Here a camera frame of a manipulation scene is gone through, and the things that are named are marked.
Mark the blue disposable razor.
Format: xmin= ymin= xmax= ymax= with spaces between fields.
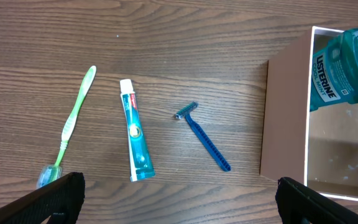
xmin=175 ymin=101 xmax=231 ymax=172

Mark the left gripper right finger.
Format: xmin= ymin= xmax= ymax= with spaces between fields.
xmin=275 ymin=177 xmax=358 ymax=224

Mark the green toothbrush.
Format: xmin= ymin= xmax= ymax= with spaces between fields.
xmin=36 ymin=65 xmax=97 ymax=189

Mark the teal toothpaste tube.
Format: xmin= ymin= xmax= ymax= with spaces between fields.
xmin=120 ymin=79 xmax=155 ymax=182

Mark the white open cardboard box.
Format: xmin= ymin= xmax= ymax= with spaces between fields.
xmin=260 ymin=26 xmax=358 ymax=201

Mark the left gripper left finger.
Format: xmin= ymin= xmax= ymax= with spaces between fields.
xmin=0 ymin=172 xmax=85 ymax=224

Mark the blue mouthwash bottle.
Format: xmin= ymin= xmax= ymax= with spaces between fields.
xmin=310 ymin=28 xmax=358 ymax=111

